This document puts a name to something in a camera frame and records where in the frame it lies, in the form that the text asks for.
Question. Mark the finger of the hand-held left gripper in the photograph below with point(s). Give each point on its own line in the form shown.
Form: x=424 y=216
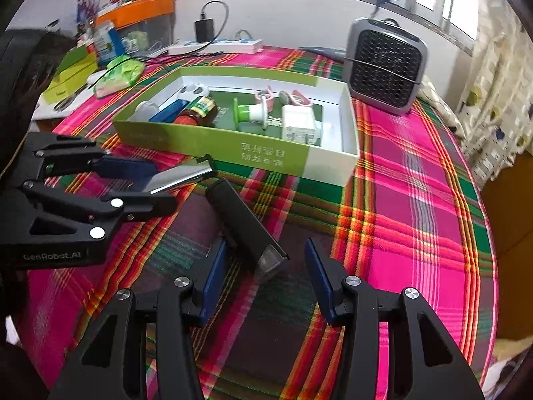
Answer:
x=125 y=171
x=145 y=206

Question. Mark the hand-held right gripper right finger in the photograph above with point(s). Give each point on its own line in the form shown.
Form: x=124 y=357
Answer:
x=320 y=283

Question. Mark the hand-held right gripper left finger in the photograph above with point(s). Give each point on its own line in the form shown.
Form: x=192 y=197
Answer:
x=212 y=283

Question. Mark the silver rectangular lighter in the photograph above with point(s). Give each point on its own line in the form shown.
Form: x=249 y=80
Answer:
x=183 y=175

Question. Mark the small white round jar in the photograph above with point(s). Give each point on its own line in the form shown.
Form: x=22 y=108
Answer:
x=145 y=111

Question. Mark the black rectangular gadget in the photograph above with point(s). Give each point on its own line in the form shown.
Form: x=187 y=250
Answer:
x=241 y=221

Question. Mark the blue translucent usb device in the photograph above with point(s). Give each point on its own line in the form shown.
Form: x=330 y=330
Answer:
x=166 y=113

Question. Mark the brown bottle red cap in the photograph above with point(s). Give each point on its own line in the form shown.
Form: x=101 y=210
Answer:
x=200 y=108

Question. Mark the white grey round gadget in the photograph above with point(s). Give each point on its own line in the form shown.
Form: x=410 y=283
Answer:
x=193 y=90

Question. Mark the green white cardboard box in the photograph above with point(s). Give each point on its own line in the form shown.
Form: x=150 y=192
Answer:
x=266 y=154

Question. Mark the green white plastic spool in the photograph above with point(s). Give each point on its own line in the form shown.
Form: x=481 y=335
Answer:
x=250 y=114

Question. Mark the white charger plug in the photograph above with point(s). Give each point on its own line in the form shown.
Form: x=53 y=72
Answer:
x=297 y=123

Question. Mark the grey scissors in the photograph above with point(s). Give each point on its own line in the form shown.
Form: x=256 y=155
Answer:
x=68 y=102

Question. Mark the green plastic bag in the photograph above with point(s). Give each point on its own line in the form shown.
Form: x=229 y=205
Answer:
x=120 y=73

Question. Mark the lime green cardboard box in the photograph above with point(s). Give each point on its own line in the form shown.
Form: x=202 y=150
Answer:
x=66 y=85

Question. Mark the pink green plaid tablecloth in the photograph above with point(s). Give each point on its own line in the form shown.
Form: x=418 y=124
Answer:
x=416 y=216

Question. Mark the dark green cardboard box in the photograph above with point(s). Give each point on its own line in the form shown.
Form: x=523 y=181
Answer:
x=75 y=60

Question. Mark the blue white carton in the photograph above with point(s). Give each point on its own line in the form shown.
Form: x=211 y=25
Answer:
x=104 y=43

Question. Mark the white power strip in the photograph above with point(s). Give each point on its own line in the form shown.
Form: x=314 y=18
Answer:
x=225 y=46

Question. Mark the black charger adapter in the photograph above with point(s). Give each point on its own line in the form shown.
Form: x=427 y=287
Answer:
x=205 y=31

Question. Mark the clear bin orange lid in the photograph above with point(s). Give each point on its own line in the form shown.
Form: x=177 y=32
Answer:
x=141 y=8

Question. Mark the brown wooden cabinet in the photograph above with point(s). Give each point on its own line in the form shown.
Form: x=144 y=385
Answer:
x=512 y=237

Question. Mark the patterned bedding cloth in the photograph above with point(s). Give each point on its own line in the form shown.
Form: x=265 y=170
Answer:
x=441 y=108

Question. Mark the grey space heater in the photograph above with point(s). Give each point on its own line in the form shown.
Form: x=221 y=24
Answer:
x=385 y=66

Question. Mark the grey patterned long pouch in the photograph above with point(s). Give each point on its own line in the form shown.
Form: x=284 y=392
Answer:
x=320 y=53

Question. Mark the cream heart print curtain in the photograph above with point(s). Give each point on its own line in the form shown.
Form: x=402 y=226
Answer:
x=495 y=91

